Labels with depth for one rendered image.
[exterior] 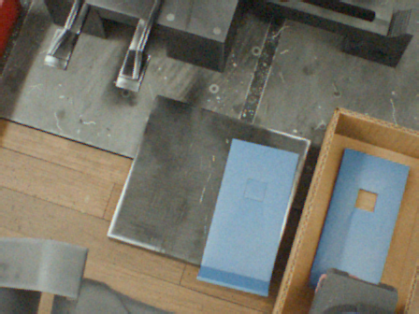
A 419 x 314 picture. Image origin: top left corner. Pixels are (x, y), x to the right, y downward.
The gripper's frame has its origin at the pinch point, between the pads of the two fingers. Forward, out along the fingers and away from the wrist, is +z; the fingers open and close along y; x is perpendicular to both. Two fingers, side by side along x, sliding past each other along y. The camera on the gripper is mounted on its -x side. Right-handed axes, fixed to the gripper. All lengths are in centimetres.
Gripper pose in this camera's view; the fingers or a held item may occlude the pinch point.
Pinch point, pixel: (345, 291)
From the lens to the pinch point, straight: 81.6
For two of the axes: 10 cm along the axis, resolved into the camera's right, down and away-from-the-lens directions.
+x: -9.5, -2.9, 0.7
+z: 1.5, -2.6, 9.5
